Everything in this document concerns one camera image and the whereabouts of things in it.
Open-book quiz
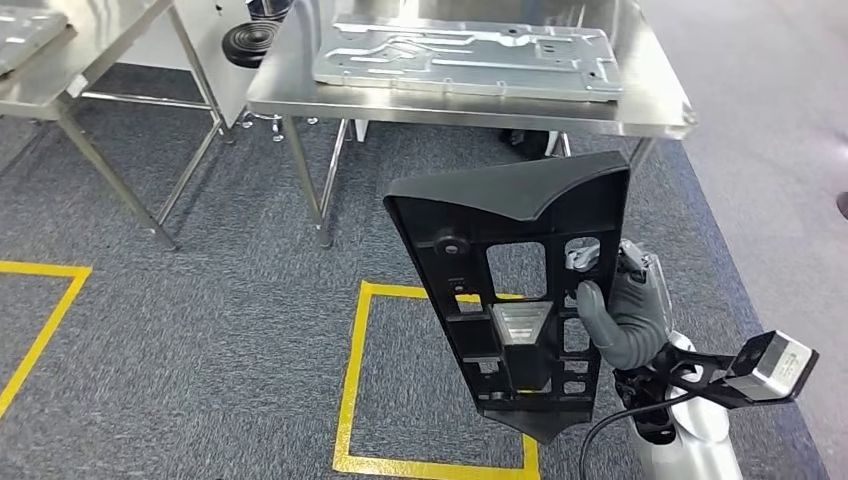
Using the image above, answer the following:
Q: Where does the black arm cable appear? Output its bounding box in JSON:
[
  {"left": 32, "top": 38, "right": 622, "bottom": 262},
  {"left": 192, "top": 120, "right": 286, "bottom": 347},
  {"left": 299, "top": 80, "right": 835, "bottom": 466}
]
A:
[{"left": 578, "top": 390, "right": 697, "bottom": 480}]

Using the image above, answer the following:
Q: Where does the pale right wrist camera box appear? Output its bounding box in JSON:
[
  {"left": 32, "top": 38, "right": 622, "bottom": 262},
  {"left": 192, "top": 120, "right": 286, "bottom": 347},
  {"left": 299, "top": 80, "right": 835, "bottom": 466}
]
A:
[{"left": 725, "top": 329, "right": 821, "bottom": 403}]

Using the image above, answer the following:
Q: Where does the black round stool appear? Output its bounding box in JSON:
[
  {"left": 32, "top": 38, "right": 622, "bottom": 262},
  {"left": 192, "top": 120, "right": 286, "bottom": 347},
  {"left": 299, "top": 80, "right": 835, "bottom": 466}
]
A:
[{"left": 221, "top": 19, "right": 319, "bottom": 144}]

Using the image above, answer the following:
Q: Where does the black plastic plate bracket part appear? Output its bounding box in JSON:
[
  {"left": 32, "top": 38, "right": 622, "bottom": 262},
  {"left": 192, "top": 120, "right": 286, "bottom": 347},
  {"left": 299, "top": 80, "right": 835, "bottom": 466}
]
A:
[{"left": 382, "top": 150, "right": 632, "bottom": 446}]

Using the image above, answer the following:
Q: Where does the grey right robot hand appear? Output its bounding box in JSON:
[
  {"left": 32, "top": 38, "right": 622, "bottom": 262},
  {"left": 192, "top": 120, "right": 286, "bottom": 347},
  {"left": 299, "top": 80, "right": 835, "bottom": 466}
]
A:
[{"left": 564, "top": 238, "right": 676, "bottom": 372}]

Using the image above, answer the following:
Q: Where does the yellow floor tape square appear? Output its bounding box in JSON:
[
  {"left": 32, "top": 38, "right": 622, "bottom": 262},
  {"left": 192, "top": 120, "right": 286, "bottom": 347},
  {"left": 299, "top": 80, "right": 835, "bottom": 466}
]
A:
[{"left": 332, "top": 280, "right": 541, "bottom": 480}]

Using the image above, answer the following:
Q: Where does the white cabinet panel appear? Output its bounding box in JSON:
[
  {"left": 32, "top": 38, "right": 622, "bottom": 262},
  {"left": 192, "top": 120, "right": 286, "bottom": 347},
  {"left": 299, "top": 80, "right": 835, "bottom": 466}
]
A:
[{"left": 115, "top": 0, "right": 297, "bottom": 132}]

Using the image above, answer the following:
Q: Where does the stainless steel workbench table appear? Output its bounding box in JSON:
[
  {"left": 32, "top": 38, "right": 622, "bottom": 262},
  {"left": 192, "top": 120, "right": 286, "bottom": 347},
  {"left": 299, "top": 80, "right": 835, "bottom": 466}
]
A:
[{"left": 246, "top": 0, "right": 697, "bottom": 250}]

